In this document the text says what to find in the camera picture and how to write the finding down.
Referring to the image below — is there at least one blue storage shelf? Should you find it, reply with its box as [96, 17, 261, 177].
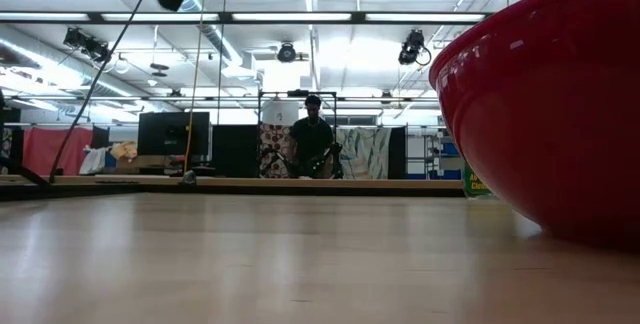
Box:
[406, 132, 465, 181]

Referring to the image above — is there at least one person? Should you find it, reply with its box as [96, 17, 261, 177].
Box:
[288, 94, 344, 180]

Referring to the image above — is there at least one leaf patterned curtain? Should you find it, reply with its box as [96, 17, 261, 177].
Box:
[335, 126, 393, 181]

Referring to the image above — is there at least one dotted patterned curtain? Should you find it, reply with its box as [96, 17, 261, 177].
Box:
[257, 123, 297, 180]

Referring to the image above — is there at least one black partition panel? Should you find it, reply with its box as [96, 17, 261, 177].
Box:
[211, 123, 260, 179]

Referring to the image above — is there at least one black ceiling spotlight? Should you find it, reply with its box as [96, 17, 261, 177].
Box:
[397, 28, 433, 67]
[61, 26, 113, 63]
[275, 41, 299, 64]

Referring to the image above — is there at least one black computer monitor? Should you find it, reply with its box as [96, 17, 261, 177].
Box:
[136, 111, 212, 158]

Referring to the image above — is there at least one black overhead light bar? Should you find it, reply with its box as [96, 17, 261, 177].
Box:
[0, 10, 494, 26]

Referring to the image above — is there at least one spray bottle with green label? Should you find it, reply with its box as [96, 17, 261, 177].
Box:
[462, 160, 495, 200]

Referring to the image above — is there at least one large red plastic bowl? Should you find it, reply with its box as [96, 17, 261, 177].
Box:
[427, 0, 640, 254]

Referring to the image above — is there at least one red cloth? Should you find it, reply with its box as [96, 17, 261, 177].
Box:
[21, 125, 96, 177]

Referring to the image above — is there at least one black metal table frame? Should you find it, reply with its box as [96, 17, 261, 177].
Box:
[0, 155, 467, 202]

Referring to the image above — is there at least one yellow hanging cable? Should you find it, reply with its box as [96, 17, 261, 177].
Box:
[182, 0, 208, 176]

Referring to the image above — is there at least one long black hanging cable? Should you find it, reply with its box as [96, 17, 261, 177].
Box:
[47, 0, 163, 184]

